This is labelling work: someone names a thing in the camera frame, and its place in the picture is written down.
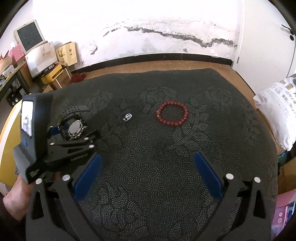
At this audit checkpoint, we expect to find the black wrist watch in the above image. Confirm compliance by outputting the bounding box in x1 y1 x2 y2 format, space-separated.
58 105 89 141

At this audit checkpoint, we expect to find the red bead bracelet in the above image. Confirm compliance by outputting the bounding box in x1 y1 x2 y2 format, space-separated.
155 101 189 127

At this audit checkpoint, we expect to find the yellow jewelry box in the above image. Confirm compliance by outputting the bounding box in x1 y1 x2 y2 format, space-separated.
0 101 22 187

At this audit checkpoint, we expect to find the person's left hand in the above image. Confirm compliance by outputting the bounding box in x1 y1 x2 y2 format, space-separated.
3 174 34 221

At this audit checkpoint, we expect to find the pink box bottom right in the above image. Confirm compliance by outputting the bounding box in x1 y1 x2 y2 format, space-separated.
271 189 295 240

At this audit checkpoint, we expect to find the pink box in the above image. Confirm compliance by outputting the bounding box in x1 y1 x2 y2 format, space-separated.
8 44 25 66
271 189 295 240

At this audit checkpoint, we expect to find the red cloth on floor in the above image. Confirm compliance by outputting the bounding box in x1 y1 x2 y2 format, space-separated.
71 73 86 83

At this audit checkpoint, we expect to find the dark wooden desk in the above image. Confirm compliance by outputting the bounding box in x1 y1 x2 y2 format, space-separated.
1 60 30 107

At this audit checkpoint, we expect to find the yellow box on stool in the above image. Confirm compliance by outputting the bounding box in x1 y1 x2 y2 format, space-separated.
41 64 63 84

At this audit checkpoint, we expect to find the white paper shopping bag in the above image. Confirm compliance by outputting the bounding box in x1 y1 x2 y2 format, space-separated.
25 42 58 78

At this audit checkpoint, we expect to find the tan cardboard box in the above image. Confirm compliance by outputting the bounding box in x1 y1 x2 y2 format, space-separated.
56 42 78 66

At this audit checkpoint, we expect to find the dark patterned table mat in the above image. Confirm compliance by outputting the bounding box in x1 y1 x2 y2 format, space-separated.
40 69 278 240

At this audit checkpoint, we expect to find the framed blackboard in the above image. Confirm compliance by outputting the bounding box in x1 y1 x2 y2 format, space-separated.
14 20 46 55

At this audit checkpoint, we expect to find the white printed plastic bag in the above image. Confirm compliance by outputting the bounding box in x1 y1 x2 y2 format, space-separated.
253 75 295 151

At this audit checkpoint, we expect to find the white door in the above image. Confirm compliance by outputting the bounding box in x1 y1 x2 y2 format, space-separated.
233 1 295 93

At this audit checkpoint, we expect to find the black door handle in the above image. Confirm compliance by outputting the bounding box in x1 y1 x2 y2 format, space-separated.
281 24 296 42

